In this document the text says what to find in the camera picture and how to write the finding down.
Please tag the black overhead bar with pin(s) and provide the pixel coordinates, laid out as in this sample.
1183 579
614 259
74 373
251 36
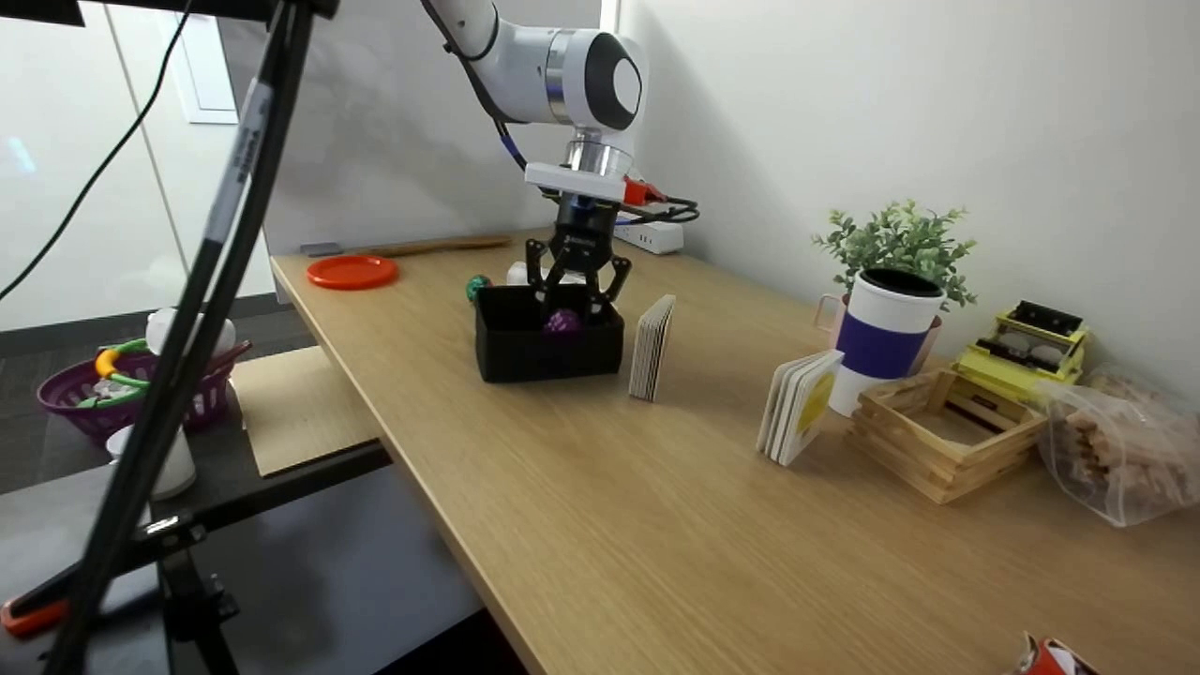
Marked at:
152 9

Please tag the black rectangular box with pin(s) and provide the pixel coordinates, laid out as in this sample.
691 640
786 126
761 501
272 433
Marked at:
538 359

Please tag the white paper cup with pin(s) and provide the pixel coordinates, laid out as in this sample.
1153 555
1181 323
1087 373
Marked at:
228 340

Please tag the clear plastic snack bag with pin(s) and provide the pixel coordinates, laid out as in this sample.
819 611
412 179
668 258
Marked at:
1119 454

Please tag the green plant pink pot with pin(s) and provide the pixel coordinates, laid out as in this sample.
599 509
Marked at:
894 236

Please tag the grey flat sheet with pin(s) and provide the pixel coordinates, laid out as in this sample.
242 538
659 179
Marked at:
43 530

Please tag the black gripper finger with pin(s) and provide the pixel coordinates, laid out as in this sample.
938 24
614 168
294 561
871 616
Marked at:
614 283
542 273

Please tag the small wooden crate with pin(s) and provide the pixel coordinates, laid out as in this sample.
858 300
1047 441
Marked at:
951 464

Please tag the white power strip box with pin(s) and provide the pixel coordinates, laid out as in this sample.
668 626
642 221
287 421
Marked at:
659 234

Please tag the white yellow emoji card stack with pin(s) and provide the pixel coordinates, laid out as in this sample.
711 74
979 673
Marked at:
799 415

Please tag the brown cardboard sheet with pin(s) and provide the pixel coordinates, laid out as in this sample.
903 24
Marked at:
302 415

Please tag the white cup blue sleeve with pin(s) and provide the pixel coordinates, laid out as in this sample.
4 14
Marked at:
883 340

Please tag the orange plastic plate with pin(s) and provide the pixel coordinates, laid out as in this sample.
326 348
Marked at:
356 273

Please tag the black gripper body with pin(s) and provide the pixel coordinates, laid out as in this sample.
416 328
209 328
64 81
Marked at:
584 234

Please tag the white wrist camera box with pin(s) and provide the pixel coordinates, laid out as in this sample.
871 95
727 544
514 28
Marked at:
568 181

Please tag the red candy wrapper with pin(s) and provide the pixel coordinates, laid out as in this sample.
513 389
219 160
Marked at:
1052 658

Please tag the red toy strawberry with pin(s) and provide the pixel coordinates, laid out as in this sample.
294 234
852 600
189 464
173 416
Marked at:
479 286

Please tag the purple plastic basket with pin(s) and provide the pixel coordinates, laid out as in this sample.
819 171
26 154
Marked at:
77 403

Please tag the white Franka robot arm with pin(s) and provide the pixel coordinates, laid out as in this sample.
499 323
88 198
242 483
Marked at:
538 69

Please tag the purple toy grapes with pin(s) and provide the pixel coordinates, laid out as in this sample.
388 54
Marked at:
564 323

